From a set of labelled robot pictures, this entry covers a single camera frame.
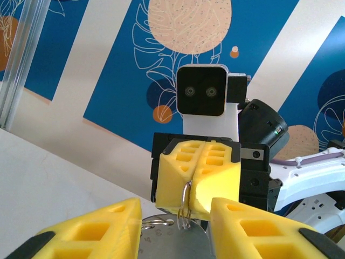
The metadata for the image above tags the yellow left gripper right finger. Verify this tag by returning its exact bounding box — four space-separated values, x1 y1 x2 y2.
210 197 336 259

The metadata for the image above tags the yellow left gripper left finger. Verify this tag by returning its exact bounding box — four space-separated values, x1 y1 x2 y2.
5 197 143 259

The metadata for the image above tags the steel split keyring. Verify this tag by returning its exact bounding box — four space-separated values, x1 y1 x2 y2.
140 217 175 230
177 180 194 231

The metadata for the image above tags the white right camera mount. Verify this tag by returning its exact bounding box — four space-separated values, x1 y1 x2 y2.
182 102 240 143

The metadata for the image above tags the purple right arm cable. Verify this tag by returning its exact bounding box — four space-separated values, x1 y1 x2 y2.
269 150 345 167

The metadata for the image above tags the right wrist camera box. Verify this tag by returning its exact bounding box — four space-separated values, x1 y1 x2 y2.
176 64 249 117

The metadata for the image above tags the aluminium right corner post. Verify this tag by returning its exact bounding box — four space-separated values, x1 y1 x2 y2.
0 0 51 130

